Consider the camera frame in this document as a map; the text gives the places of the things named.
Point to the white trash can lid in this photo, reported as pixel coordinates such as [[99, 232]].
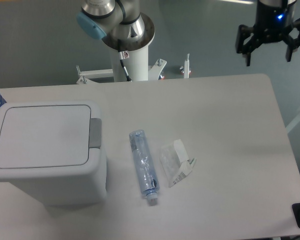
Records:
[[44, 136]]

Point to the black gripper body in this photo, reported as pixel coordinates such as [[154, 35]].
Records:
[[274, 21]]

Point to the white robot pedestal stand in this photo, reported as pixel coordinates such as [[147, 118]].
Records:
[[126, 66]]

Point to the grey lid push button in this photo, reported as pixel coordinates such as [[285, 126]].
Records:
[[95, 133]]

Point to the white plastic trash can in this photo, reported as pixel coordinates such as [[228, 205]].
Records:
[[61, 186]]

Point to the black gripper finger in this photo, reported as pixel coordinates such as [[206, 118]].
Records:
[[292, 43], [248, 39]]

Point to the crumpled white paper carton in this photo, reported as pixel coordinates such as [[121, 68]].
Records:
[[176, 162]]

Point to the crushed clear plastic bottle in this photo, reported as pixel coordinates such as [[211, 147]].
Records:
[[144, 166]]

